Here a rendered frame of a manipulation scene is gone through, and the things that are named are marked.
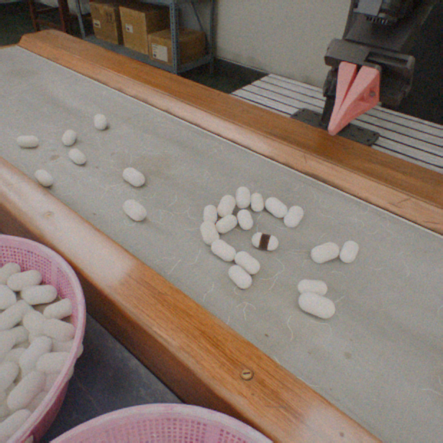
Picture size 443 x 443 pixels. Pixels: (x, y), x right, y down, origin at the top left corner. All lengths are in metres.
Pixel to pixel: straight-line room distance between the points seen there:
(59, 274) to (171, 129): 0.37
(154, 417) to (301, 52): 2.57
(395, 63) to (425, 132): 0.52
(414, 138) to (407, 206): 0.41
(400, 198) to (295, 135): 0.20
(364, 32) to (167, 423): 0.46
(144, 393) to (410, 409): 0.25
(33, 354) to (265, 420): 0.22
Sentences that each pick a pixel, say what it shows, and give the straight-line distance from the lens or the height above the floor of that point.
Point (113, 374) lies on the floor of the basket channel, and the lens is 0.44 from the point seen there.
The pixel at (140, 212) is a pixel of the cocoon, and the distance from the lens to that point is 0.48.
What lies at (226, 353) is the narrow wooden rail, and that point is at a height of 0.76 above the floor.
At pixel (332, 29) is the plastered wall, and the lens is 2.62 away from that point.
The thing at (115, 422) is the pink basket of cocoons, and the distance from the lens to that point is 0.32.
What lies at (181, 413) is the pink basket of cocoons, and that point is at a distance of 0.32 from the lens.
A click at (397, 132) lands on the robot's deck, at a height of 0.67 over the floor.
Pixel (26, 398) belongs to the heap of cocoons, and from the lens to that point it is 0.38.
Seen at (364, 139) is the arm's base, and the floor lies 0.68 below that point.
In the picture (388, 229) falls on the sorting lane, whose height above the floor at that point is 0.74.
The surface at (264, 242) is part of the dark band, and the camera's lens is 0.44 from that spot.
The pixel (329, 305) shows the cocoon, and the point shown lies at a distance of 0.39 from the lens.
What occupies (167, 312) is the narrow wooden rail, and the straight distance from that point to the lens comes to 0.36.
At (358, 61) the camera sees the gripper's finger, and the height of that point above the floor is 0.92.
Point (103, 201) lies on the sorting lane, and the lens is 0.53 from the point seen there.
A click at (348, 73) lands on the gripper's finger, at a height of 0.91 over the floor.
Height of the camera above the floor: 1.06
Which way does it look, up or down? 42 degrees down
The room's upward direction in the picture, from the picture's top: 3 degrees clockwise
